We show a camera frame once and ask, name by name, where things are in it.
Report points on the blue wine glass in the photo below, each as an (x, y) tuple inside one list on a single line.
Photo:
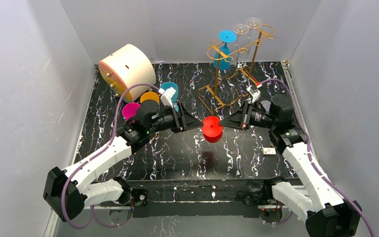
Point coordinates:
[(226, 36)]

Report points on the teal wine glass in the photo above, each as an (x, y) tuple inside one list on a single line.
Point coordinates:
[(174, 98)]

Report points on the red wine glass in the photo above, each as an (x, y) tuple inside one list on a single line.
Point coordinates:
[(211, 129)]

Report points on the gold wine glass rack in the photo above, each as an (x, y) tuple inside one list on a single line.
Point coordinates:
[(209, 95)]

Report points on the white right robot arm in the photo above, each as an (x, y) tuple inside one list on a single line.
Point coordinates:
[(325, 211)]

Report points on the clear wine glass rear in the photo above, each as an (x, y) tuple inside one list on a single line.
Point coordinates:
[(253, 23)]

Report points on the clear wine glass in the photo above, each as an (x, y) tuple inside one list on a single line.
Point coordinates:
[(240, 30), (253, 23)]

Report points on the small grey glitter jar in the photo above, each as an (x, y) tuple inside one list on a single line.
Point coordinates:
[(265, 104)]

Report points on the clear wine glass front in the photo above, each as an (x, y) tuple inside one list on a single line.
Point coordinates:
[(240, 30)]

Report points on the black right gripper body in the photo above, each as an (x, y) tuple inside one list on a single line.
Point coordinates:
[(246, 116)]

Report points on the orange wine glass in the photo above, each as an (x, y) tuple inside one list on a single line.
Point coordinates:
[(150, 96)]

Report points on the small white red box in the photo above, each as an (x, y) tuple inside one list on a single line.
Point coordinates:
[(269, 151)]

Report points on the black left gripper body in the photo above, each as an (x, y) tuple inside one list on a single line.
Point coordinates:
[(179, 120)]

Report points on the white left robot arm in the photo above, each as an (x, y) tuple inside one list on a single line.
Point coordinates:
[(68, 191)]

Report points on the round beige box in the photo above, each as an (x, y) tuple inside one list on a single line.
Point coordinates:
[(126, 67)]

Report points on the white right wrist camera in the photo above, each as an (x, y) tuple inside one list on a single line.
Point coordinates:
[(254, 92)]

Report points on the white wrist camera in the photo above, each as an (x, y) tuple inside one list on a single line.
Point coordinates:
[(254, 92), (166, 96)]

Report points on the magenta wine glass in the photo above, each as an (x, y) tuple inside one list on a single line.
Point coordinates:
[(129, 110)]

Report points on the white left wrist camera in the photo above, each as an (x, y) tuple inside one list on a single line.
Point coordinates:
[(166, 96)]

